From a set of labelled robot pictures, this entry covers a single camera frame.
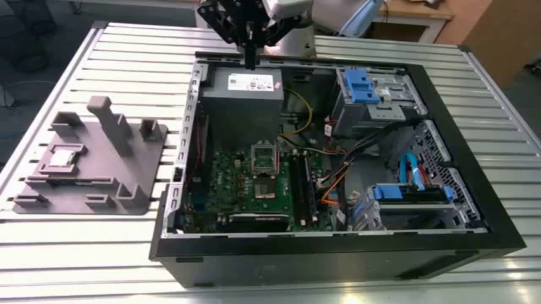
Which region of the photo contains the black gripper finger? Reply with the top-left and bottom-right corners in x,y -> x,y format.
250,15 -> 304,71
196,0 -> 252,70

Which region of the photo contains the metal socket cover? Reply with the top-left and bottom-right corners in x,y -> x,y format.
251,142 -> 279,174

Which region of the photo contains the silver CPU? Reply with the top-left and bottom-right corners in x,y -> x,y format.
48,148 -> 80,168

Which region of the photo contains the CPU socket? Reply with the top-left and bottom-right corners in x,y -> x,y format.
252,175 -> 280,201

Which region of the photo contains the blue disk carrier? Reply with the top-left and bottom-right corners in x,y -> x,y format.
344,68 -> 381,104

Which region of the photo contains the grey power supply unit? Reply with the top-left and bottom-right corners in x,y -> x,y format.
196,66 -> 284,144

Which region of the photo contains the wooden top desk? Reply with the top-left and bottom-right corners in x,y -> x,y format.
367,0 -> 457,44

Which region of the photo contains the metal disk bay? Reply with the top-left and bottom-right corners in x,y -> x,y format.
348,185 -> 470,231
330,65 -> 429,137

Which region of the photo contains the black mesh bin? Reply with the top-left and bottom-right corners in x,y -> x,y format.
0,0 -> 59,74

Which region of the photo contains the black RAM slot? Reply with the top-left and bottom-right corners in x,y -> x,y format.
300,151 -> 314,223
295,151 -> 310,223
290,151 -> 303,223

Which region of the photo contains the wooden cabinet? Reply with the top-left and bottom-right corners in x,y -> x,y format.
434,0 -> 541,88

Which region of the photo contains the green motherboard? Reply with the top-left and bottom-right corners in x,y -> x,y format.
184,148 -> 339,234

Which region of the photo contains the grey parts rack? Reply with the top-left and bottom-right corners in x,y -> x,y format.
10,95 -> 169,217

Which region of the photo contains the hard disk in blue carrier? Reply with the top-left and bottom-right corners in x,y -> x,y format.
366,185 -> 455,206

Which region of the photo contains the black graphics card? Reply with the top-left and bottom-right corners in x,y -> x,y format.
227,212 -> 294,234

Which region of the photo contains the RAM stick with gold contacts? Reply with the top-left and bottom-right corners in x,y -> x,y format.
45,177 -> 97,188

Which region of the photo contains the black PC case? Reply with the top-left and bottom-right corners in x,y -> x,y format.
148,50 -> 527,288

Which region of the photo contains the yellow wire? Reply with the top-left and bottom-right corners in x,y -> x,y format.
280,88 -> 314,136

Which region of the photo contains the white wire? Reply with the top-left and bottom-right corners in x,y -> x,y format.
278,134 -> 342,155

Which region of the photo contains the black sleeved cable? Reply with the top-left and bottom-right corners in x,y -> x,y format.
319,117 -> 426,191

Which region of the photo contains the orange wire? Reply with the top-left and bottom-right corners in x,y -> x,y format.
319,175 -> 351,207

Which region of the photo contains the blue data wire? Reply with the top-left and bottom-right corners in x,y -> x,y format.
398,151 -> 429,191

